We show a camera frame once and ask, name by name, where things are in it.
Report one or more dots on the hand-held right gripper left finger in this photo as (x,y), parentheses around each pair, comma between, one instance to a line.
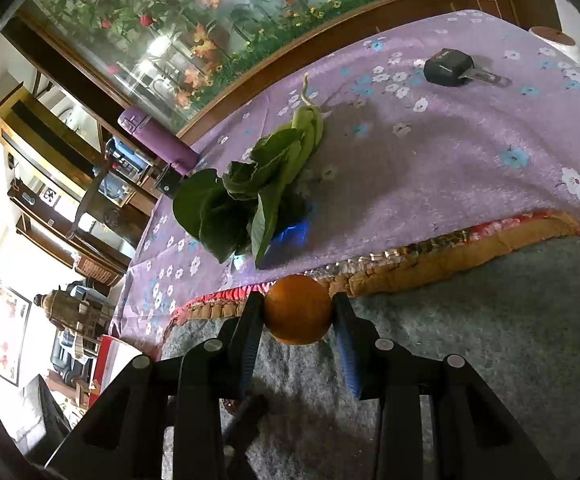
(250,350)

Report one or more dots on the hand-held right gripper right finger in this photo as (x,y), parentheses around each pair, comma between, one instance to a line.
(345,355)

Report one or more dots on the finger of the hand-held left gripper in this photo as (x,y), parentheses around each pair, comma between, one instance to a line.
(245,425)

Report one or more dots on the large orange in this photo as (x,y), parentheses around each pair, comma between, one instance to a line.
(297,310)

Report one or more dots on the red tray with white inside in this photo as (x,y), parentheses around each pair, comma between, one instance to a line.
(115,355)

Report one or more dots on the blue plastic object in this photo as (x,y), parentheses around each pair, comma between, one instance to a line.
(290,235)

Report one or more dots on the grey mat with patchwork border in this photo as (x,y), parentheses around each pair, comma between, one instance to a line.
(494,335)

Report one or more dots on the green leafy vegetable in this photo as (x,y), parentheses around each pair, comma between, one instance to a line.
(250,185)

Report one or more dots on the black cup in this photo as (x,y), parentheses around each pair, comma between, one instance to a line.
(172,182)

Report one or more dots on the bronze incense burner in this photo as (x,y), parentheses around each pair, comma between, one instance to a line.
(65,310)

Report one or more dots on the purple bottle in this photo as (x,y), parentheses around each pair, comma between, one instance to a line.
(162,142)

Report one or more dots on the purple floral tablecloth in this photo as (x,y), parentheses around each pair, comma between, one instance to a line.
(444,150)

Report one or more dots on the wooden display cabinet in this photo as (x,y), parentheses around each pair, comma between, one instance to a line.
(55,140)

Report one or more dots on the black car key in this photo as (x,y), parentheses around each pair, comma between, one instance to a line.
(447,67)

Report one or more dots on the white paper roll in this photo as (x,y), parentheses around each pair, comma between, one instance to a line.
(557,45)

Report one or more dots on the framed wall picture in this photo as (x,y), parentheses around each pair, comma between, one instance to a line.
(5,332)

